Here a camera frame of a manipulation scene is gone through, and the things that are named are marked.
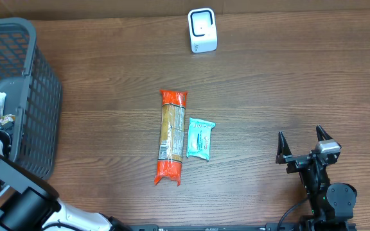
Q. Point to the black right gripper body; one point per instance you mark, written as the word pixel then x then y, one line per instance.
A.
pixel 313 177

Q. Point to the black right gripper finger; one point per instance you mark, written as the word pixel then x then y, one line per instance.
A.
pixel 283 150
pixel 322 135

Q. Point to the teal wet wipes pack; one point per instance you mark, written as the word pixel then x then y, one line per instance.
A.
pixel 199 138

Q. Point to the orange noodle package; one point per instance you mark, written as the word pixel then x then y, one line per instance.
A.
pixel 171 141

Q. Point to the green snack pouch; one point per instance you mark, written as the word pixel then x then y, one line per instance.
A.
pixel 7 119

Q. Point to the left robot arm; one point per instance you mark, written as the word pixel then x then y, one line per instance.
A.
pixel 27 202

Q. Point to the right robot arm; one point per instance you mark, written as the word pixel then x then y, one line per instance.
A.
pixel 331 204

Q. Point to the white barcode scanner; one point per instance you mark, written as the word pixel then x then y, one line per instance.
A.
pixel 202 30

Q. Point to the dark grey plastic basket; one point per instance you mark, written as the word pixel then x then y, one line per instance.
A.
pixel 33 96

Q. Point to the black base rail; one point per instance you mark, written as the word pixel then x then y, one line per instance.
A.
pixel 266 227

